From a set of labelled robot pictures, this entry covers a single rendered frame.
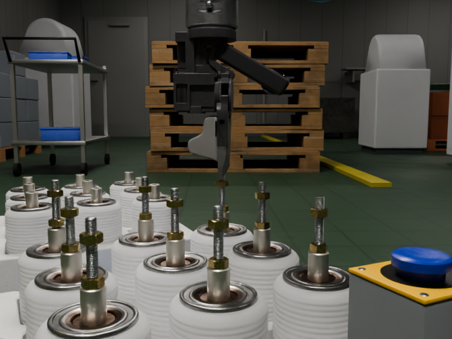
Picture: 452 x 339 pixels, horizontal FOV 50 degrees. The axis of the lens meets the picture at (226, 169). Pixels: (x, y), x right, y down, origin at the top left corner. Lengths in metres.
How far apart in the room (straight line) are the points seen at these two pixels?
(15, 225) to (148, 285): 0.44
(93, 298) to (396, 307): 0.24
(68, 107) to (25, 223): 5.48
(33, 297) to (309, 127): 3.15
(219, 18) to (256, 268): 0.34
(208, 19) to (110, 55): 8.61
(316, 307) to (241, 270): 0.13
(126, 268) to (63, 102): 5.80
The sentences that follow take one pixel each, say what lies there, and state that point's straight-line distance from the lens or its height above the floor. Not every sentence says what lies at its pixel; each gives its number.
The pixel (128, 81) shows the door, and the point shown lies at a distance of 9.19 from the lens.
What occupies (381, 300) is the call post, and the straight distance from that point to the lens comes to 0.35.
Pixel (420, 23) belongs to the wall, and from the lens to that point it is 10.04.
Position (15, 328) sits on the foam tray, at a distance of 0.64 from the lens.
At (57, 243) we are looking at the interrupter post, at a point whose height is 0.26.
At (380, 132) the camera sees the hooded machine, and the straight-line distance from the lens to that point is 5.40.
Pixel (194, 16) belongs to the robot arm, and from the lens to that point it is 0.70.
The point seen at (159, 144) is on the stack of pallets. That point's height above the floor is 0.20.
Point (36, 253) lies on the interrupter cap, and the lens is 0.65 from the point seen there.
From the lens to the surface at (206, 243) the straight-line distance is 0.70.
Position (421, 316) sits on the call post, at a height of 0.30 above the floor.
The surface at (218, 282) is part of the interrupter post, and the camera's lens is 0.46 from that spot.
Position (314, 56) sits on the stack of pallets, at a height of 0.83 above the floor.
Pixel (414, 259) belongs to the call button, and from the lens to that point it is 0.35.
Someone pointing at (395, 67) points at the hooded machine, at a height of 0.91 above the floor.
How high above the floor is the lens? 0.43
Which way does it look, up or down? 7 degrees down
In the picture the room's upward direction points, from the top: straight up
